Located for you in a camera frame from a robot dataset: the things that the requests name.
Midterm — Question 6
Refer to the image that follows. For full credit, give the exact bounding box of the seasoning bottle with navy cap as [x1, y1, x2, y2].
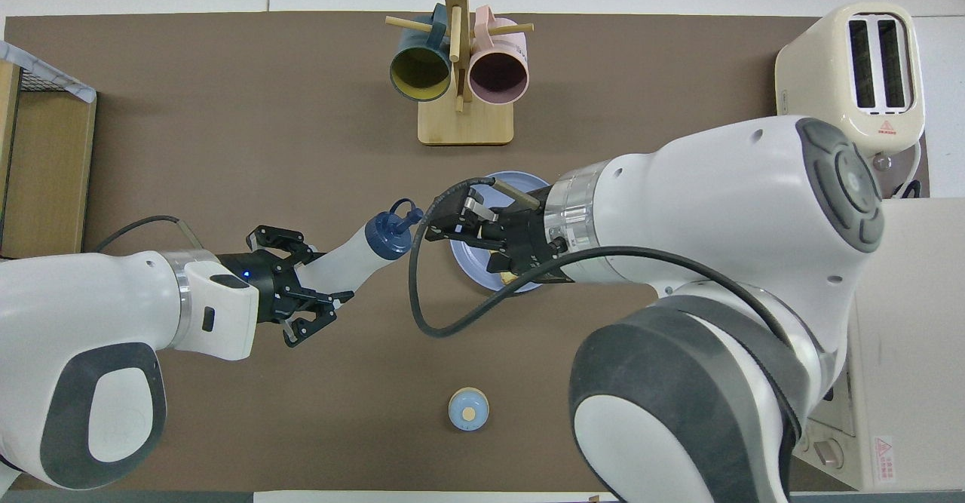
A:
[298, 198, 424, 300]

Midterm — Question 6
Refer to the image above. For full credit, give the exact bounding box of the wooden mug tree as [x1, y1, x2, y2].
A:
[384, 0, 535, 146]

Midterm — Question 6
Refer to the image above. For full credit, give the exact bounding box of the white grid-patterned cloth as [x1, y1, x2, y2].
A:
[0, 39, 97, 104]

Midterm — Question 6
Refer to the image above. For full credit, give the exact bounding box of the cream two-slot toaster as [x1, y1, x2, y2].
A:
[775, 3, 927, 177]

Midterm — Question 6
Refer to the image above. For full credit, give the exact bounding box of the teal mug with yellow inside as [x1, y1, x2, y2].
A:
[389, 3, 453, 103]

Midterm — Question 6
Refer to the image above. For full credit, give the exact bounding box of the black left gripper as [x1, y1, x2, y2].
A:
[219, 224, 355, 348]

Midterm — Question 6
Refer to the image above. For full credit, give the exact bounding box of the pink mug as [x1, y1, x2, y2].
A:
[467, 5, 530, 106]

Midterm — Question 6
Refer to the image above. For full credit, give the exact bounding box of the blue round plate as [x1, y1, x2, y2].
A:
[450, 170, 556, 294]

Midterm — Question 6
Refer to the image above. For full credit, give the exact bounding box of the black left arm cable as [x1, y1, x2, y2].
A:
[94, 215, 204, 255]

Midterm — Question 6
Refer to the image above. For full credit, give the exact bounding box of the white toaster oven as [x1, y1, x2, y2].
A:
[795, 198, 965, 492]

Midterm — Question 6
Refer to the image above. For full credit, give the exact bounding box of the brown table mat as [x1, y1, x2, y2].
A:
[0, 11, 932, 492]

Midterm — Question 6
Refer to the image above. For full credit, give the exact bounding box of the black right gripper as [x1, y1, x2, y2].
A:
[424, 185, 575, 287]

